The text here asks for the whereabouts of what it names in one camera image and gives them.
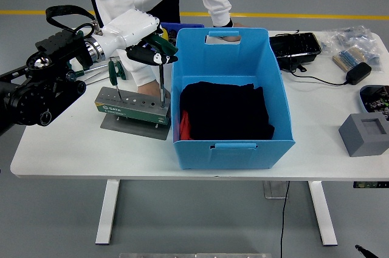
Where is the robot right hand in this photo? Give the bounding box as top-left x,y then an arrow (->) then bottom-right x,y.
354,244 -> 374,258

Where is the person's right hand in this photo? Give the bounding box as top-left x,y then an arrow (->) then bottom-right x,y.
137,80 -> 171,100

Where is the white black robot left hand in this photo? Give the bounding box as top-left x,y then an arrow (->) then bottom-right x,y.
98,8 -> 179,66

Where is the person's left hand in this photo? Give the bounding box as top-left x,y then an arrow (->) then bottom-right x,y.
212,20 -> 244,42

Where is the green metal hex key stand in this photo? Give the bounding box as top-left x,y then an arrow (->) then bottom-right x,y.
94,86 -> 173,141

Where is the large green T-handle hex key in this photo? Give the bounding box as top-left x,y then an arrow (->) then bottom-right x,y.
145,32 -> 179,109

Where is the short green T-handle hex key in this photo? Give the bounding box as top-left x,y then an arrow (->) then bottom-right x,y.
108,59 -> 126,101

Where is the large blue folding box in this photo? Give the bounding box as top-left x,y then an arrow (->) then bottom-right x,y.
170,27 -> 296,171

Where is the small dark blue bin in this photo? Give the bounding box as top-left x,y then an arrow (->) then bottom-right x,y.
159,22 -> 205,47

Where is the red cloth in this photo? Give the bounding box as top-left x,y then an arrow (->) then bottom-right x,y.
179,110 -> 195,141

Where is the white table leg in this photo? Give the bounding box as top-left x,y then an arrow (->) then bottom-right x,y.
95,180 -> 121,246
307,180 -> 338,246

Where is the table control panel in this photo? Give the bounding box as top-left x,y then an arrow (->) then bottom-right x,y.
352,181 -> 389,189

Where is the black plastic tray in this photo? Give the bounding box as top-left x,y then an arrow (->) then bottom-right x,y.
269,32 -> 322,72

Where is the black cloth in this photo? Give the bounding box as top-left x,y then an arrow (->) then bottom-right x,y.
179,81 -> 276,141

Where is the grey block with recess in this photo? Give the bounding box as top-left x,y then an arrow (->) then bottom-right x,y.
338,113 -> 389,158

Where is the grey table foot plate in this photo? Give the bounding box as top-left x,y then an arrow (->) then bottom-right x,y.
263,180 -> 289,200

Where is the resistor strip bundle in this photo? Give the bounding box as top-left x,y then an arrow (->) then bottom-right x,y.
331,47 -> 365,73

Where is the clear plastic parts bag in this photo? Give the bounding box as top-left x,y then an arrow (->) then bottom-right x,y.
318,25 -> 384,73

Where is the black power adapter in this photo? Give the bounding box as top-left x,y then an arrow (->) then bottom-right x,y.
345,61 -> 373,86

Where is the grey-blue tray of parts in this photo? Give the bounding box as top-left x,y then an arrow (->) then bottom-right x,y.
358,84 -> 389,115

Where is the thin green T-handle hex key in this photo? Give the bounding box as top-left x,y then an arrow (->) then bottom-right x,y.
84,70 -> 111,84

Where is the black floor cable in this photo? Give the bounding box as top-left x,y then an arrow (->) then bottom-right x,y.
279,180 -> 290,258

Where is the black adapter cable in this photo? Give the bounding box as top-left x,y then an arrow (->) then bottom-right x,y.
281,29 -> 348,86

